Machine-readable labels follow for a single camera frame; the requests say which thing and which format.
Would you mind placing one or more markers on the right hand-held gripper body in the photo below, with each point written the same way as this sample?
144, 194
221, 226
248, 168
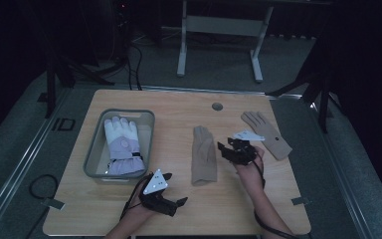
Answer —
245, 154

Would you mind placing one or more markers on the beige knit glove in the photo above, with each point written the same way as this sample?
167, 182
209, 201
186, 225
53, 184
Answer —
276, 146
204, 156

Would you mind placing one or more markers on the grey plastic bin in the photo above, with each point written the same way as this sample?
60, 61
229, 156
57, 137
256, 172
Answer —
94, 159

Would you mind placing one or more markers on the person's left hand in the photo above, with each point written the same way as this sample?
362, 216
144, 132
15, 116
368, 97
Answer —
139, 212

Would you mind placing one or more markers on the white metal table frame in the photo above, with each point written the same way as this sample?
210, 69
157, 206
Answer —
225, 26

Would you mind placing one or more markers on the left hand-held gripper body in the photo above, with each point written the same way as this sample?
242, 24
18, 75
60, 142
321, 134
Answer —
155, 199

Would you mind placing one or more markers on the white and purple ski glove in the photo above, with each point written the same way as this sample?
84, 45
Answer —
122, 146

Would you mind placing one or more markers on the black tripod stand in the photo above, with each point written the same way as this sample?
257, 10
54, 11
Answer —
323, 109
50, 86

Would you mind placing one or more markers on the grey tape strip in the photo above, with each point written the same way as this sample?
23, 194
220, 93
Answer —
53, 203
301, 200

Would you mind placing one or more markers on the person's right hand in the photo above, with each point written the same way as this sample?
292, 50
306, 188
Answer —
252, 176

